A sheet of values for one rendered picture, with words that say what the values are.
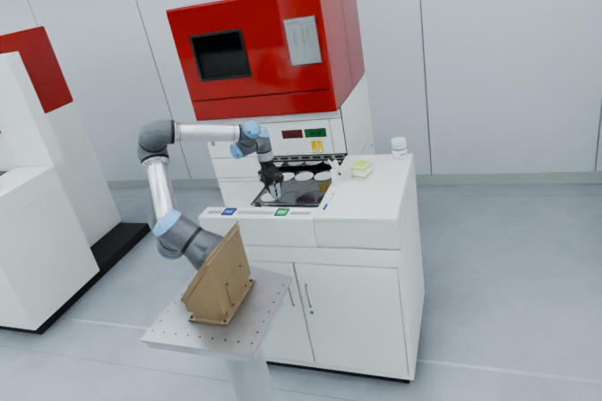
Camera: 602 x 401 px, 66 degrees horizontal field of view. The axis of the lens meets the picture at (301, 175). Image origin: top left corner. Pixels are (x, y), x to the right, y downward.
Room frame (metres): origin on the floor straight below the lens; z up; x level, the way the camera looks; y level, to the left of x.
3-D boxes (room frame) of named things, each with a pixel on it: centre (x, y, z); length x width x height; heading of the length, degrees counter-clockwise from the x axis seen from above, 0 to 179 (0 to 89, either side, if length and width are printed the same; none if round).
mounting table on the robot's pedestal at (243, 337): (1.42, 0.38, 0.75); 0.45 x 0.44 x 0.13; 157
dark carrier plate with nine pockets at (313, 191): (2.12, 0.03, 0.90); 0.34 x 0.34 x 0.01; 67
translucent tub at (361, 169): (1.95, -0.28, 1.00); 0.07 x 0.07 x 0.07; 48
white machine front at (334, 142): (2.40, 0.12, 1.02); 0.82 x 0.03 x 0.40; 67
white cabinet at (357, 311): (1.99, -0.01, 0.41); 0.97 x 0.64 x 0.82; 67
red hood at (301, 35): (2.69, 0.00, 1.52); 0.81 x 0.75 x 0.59; 67
